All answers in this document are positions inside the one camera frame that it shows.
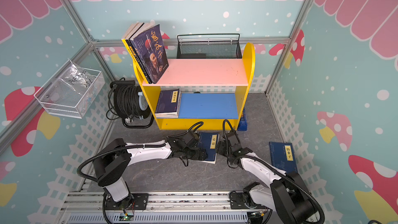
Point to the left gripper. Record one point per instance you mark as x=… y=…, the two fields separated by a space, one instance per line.
x=197 y=157

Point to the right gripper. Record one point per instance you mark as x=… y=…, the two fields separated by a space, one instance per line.
x=221 y=145

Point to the dark blue Sunzi label book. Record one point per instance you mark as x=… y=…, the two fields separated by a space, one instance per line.
x=166 y=113

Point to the dark blue bagua cover book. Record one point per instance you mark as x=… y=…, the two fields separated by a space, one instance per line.
x=166 y=115

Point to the dark blue Mengxi label book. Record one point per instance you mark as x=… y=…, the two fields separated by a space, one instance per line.
x=169 y=101

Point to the old man cover book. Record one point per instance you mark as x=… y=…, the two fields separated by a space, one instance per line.
x=152 y=50

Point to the black antler cover book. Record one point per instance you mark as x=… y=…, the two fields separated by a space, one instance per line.
x=138 y=53

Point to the yellow cartoon cover book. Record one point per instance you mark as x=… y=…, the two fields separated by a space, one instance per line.
x=128 y=49

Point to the blue book yellow label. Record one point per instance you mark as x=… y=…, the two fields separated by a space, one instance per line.
x=208 y=142

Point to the dark blue thread-bound book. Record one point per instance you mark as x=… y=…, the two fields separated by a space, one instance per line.
x=166 y=117

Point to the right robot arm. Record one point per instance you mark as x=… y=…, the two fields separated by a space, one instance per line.
x=292 y=200

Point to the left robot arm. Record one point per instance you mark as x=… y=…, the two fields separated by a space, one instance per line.
x=107 y=167

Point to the blue crate behind shelf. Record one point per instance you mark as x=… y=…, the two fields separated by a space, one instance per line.
x=242 y=126

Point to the yellow bookshelf pink blue shelves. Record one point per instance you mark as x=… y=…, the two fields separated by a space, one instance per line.
x=210 y=108

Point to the clear plastic bag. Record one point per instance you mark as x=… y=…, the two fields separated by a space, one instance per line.
x=75 y=81

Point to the black cable reel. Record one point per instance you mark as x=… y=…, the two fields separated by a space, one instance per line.
x=126 y=101

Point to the black wire mesh basket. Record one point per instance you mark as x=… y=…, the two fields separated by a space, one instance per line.
x=209 y=46

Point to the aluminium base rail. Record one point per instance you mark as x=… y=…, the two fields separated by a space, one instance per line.
x=165 y=207

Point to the white wire wall basket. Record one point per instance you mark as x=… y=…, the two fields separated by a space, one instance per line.
x=54 y=102

